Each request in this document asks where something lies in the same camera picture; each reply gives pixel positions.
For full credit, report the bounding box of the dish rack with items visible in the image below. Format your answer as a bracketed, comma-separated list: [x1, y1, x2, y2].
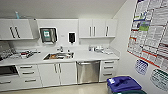
[16, 49, 40, 59]

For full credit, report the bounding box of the teal bottle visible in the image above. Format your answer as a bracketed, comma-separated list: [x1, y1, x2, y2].
[14, 11, 20, 20]

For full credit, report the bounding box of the blue lid waste bin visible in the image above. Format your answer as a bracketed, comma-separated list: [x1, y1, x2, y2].
[106, 75, 143, 94]

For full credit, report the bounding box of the stainless steel dishwasher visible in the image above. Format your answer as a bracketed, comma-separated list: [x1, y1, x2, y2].
[76, 60, 101, 84]

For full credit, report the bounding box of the stack of white dishes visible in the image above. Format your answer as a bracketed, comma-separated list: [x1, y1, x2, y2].
[94, 46, 107, 55]

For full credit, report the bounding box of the white wide drawer cabinet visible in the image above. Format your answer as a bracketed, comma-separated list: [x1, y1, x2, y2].
[0, 63, 41, 92]

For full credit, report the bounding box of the black wall soap dispenser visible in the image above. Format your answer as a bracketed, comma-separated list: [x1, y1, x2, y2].
[68, 31, 77, 44]

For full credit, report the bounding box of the white two-door wall cabinet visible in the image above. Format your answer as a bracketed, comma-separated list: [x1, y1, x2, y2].
[0, 18, 39, 41]

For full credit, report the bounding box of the white two-door base cabinet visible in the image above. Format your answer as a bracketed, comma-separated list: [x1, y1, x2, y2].
[37, 61, 78, 88]

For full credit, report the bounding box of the white narrow drawer cabinet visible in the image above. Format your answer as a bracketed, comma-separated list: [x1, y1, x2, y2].
[99, 59, 118, 83]

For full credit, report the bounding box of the small blue wall sign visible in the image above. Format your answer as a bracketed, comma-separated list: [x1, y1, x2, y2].
[134, 59, 150, 76]

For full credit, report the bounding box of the large colourful wall poster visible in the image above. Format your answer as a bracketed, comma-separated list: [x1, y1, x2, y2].
[127, 0, 168, 71]

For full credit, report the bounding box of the green lid waste bin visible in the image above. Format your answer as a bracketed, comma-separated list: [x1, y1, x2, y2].
[122, 89, 148, 94]

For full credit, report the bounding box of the steel paper towel dispenser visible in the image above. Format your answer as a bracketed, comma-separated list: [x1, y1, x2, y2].
[39, 27, 58, 44]

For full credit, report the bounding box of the small green wall sign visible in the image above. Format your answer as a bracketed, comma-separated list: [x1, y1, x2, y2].
[149, 68, 168, 92]

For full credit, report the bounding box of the steel sink basin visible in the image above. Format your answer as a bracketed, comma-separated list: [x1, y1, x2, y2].
[43, 52, 75, 61]

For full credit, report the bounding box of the chrome sink faucet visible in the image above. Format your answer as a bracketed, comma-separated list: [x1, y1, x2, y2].
[56, 45, 65, 54]

